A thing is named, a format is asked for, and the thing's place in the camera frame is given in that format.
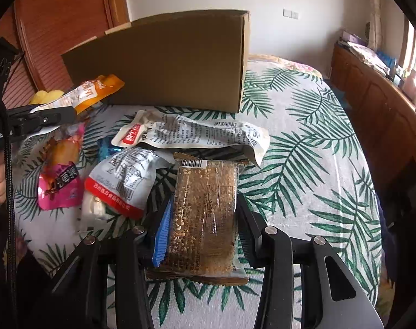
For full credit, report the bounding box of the clear sesame bar snack pack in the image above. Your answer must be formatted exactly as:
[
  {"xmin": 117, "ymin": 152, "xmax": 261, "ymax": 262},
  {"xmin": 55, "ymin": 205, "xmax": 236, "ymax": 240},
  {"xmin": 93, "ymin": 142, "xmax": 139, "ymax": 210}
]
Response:
[{"xmin": 147, "ymin": 153, "xmax": 248, "ymax": 286}]

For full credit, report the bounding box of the orange white snack pouch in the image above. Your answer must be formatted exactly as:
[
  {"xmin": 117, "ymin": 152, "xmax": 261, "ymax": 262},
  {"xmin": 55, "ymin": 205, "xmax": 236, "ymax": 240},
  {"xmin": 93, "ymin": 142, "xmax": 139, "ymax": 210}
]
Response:
[{"xmin": 31, "ymin": 74, "xmax": 125, "ymax": 115}]

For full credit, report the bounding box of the yellow Pikachu plush toy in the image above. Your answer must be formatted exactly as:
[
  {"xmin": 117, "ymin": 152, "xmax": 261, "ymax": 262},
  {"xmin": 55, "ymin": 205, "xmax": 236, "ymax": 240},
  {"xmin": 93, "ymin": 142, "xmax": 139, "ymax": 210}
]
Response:
[{"xmin": 29, "ymin": 90, "xmax": 65, "ymax": 105}]

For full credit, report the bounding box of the white red-striped snack bag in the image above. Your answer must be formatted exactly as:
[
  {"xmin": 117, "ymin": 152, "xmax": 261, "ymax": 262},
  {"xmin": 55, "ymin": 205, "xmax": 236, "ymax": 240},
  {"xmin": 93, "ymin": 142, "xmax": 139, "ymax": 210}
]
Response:
[{"xmin": 85, "ymin": 147, "xmax": 175, "ymax": 220}]

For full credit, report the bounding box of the pink snack packet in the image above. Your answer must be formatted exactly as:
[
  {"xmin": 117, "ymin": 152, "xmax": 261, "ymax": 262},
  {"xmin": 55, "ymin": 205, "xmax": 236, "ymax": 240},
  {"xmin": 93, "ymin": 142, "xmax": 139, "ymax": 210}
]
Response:
[{"xmin": 37, "ymin": 123, "xmax": 86, "ymax": 211}]

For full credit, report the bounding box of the green leaf print tablecloth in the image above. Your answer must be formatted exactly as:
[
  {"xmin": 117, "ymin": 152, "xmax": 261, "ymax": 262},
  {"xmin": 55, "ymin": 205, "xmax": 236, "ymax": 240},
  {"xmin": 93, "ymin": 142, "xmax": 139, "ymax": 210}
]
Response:
[{"xmin": 14, "ymin": 60, "xmax": 382, "ymax": 328}]

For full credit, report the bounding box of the small blue snack packet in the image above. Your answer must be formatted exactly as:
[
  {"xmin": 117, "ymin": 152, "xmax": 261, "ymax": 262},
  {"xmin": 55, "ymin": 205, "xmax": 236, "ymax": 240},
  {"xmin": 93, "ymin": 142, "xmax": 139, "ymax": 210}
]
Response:
[{"xmin": 97, "ymin": 136, "xmax": 122, "ymax": 163}]

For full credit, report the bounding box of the long white snack bag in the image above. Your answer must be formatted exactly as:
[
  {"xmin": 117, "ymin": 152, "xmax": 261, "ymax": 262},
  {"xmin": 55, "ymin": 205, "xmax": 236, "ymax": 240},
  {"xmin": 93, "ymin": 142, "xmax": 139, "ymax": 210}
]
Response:
[{"xmin": 111, "ymin": 110, "xmax": 270, "ymax": 166}]

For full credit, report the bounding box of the wooden sideboard cabinet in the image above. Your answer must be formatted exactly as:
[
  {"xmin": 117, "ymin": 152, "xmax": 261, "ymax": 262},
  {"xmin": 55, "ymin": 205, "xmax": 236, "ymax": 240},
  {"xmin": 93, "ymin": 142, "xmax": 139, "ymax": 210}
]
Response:
[{"xmin": 330, "ymin": 43, "xmax": 416, "ymax": 208}]

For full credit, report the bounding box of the brown cardboard box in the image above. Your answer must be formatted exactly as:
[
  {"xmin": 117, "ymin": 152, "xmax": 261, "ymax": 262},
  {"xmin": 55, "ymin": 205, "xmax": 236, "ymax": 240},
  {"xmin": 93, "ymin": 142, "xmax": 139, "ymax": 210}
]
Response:
[{"xmin": 62, "ymin": 10, "xmax": 250, "ymax": 113}]

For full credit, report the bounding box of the folded floral cloth stack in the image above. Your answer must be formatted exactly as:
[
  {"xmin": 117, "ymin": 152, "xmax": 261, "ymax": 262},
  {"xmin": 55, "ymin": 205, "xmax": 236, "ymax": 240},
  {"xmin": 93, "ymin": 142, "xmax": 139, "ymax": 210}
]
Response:
[{"xmin": 338, "ymin": 30, "xmax": 397, "ymax": 76}]

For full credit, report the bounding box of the patterned window curtain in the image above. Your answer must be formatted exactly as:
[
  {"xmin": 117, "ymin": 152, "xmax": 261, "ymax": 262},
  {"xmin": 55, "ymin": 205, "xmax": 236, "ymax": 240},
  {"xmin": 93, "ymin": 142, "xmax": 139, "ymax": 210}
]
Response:
[{"xmin": 368, "ymin": 0, "xmax": 383, "ymax": 51}]

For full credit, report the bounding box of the white wall switch plate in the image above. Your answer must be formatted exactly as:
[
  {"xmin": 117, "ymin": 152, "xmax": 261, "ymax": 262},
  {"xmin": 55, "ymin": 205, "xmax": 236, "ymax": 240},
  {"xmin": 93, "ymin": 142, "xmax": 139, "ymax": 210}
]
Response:
[{"xmin": 283, "ymin": 9, "xmax": 299, "ymax": 19}]

